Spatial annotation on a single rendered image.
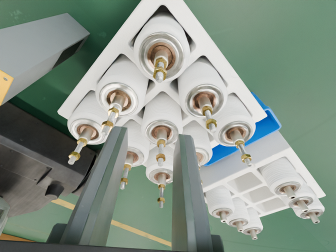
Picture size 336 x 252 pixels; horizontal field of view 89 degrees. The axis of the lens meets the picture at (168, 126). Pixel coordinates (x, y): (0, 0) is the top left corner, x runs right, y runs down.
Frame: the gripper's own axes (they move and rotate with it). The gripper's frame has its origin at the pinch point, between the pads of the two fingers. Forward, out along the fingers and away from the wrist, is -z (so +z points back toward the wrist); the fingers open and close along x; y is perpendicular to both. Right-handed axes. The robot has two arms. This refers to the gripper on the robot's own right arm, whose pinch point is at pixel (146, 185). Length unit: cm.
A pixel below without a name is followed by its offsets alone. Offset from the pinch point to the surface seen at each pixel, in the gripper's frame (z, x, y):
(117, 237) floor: -40, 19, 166
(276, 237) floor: -43, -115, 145
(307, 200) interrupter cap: -23, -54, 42
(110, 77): -24.6, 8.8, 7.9
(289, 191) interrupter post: -22, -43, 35
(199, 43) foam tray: -31.8, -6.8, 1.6
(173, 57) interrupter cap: -24.4, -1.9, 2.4
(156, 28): -24.9, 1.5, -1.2
